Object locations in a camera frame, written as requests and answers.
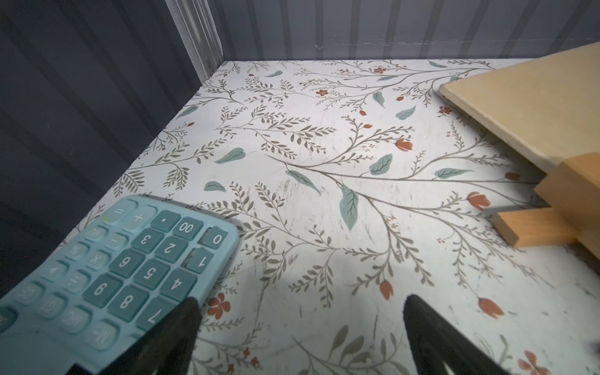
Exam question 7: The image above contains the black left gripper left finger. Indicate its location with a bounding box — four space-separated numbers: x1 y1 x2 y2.
65 296 203 375

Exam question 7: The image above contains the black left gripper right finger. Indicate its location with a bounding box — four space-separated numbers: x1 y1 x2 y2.
403 295 507 374

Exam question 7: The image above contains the large plywood board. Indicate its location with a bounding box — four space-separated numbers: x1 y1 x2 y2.
440 43 599 173

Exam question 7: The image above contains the wooden easel under boards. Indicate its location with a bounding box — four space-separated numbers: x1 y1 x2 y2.
492 152 599 257

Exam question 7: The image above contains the teal desk calculator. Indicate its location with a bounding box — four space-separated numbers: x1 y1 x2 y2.
1 195 240 374

